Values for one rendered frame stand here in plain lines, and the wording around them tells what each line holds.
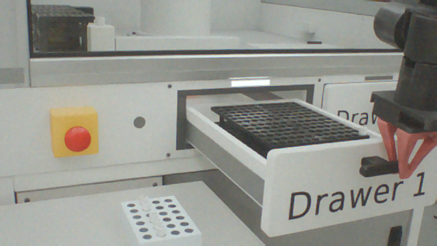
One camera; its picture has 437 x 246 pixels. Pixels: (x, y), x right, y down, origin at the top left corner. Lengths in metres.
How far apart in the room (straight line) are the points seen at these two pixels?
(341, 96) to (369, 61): 0.10
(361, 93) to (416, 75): 0.46
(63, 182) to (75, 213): 0.09
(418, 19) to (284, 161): 0.22
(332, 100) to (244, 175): 0.38
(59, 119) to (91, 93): 0.08
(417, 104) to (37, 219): 0.56
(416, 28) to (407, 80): 0.06
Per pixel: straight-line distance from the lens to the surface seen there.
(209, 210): 0.79
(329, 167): 0.61
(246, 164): 0.67
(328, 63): 1.00
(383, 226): 1.29
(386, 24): 0.65
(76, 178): 0.86
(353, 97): 1.03
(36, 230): 0.75
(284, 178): 0.58
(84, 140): 0.76
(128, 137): 0.85
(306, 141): 0.71
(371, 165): 0.61
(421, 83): 0.59
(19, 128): 0.82
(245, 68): 0.90
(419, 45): 0.58
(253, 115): 0.83
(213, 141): 0.76
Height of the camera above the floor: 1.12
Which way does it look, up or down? 17 degrees down
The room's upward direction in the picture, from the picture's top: 3 degrees clockwise
